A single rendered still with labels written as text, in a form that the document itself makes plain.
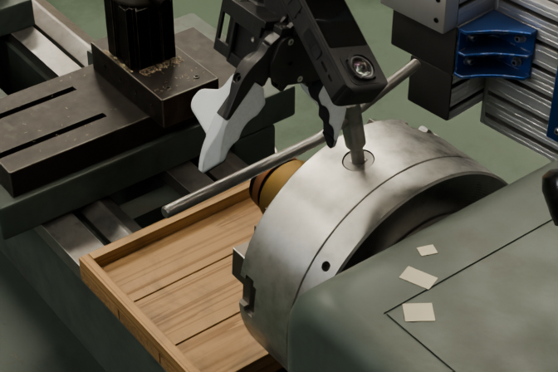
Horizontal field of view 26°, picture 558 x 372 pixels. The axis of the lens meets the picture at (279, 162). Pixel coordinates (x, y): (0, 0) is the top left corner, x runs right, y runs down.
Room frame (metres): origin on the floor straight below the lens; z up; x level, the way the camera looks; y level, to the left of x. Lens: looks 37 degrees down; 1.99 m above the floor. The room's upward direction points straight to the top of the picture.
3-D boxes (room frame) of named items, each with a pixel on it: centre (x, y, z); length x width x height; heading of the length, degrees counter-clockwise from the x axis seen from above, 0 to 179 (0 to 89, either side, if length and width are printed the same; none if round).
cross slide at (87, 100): (1.54, 0.26, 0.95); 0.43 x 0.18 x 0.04; 127
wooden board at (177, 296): (1.23, 0.04, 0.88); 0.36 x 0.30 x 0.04; 127
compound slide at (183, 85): (1.56, 0.19, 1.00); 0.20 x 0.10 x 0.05; 37
